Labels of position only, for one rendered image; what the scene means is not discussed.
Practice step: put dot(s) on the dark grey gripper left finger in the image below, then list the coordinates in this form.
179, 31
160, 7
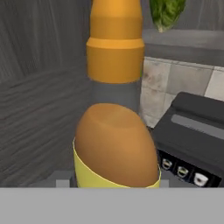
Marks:
62, 178

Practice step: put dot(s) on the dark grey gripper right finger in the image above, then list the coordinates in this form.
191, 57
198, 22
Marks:
164, 183

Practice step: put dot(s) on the green lettuce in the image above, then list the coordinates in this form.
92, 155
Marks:
166, 13

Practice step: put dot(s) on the orange and grey honey bottle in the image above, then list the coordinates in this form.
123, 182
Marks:
115, 43

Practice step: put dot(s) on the black toaster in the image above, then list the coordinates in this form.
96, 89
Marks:
192, 137

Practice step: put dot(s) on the grey wooden cabinet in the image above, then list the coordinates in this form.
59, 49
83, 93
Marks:
35, 87

